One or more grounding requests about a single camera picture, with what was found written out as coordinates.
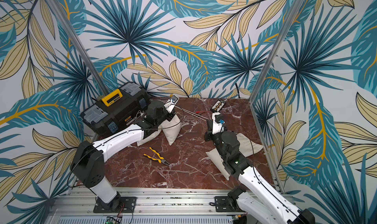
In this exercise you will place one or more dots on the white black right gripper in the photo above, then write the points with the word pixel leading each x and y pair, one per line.
pixel 209 133

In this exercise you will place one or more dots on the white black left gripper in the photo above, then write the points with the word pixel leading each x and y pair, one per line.
pixel 171 113

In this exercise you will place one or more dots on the white drawstring soil bag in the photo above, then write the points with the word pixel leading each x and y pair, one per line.
pixel 171 129

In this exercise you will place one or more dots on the white bag drawstring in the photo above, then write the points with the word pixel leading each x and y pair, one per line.
pixel 192 113

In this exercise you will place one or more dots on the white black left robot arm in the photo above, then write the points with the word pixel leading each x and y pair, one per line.
pixel 88 164

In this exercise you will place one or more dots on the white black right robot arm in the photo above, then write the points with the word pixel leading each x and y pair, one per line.
pixel 250 171

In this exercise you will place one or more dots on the large white cloth bag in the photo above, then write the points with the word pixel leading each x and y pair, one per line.
pixel 231 152

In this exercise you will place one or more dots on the white cloth bag near toolbox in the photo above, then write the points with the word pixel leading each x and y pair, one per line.
pixel 149 138

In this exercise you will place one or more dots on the black parallel charging board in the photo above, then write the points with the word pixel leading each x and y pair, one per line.
pixel 218 106

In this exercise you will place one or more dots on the yellow black pliers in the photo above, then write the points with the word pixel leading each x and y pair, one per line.
pixel 157 157

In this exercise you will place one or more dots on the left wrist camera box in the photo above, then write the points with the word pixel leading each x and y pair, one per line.
pixel 174 99

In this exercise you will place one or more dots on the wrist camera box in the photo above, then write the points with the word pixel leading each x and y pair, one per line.
pixel 174 99
pixel 219 119

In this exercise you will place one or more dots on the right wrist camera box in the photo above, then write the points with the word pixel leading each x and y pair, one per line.
pixel 219 119

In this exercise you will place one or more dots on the aluminium right corner post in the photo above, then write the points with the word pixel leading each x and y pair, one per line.
pixel 292 12

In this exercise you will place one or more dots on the aluminium corner post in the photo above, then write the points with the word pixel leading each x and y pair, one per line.
pixel 292 12
pixel 71 33

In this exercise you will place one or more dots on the black toolbox yellow handle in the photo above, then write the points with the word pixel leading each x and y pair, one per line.
pixel 117 110

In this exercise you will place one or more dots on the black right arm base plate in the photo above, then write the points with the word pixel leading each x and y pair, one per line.
pixel 225 204

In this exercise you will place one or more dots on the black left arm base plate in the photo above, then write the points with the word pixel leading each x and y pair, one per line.
pixel 126 204

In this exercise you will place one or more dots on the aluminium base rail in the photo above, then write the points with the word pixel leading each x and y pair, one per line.
pixel 165 206

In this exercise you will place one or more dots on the aluminium left corner post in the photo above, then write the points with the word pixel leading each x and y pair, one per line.
pixel 71 33

